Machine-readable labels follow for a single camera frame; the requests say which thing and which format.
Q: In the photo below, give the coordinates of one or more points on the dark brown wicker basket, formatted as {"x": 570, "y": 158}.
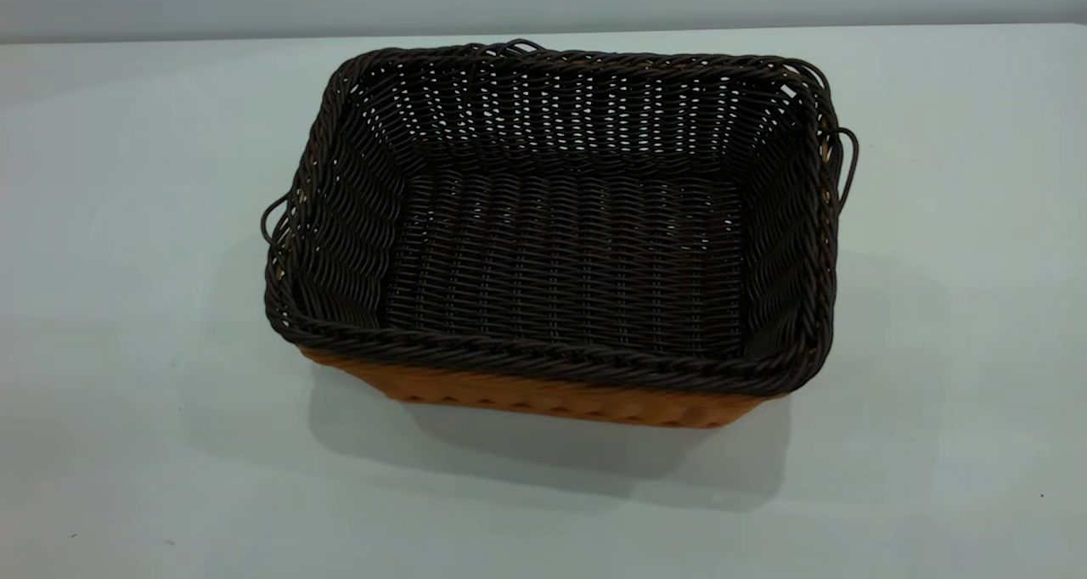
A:
{"x": 560, "y": 256}

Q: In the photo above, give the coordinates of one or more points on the light brown wicker basket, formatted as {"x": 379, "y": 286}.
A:
{"x": 543, "y": 396}

